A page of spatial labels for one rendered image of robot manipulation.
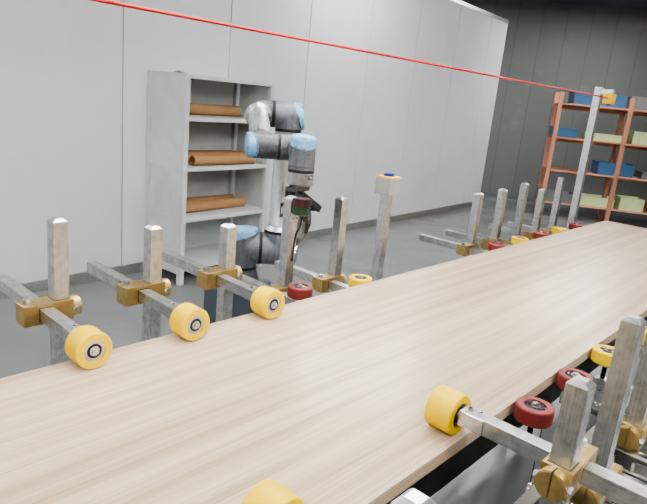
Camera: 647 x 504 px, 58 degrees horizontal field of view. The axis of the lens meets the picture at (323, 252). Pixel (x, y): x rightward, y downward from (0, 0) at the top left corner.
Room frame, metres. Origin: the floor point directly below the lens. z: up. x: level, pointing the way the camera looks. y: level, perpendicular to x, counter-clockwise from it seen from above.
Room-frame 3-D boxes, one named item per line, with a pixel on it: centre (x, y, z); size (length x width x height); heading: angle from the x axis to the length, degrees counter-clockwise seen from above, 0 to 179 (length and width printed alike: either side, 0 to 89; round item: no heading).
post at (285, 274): (1.87, 0.12, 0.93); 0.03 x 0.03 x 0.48; 48
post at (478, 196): (2.81, -0.71, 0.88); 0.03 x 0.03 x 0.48; 48
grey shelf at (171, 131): (4.72, 0.96, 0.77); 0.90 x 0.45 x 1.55; 143
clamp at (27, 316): (1.30, 0.63, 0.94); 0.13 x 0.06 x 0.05; 138
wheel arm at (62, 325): (1.29, 0.65, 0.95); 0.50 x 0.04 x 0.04; 48
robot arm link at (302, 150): (2.01, 0.10, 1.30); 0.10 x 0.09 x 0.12; 9
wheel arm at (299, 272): (2.06, 0.01, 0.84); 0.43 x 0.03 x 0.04; 48
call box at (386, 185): (2.25, -0.22, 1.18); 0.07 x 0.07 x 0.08; 48
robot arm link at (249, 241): (2.64, 0.37, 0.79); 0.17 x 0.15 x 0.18; 99
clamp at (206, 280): (1.67, 0.30, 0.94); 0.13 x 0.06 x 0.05; 138
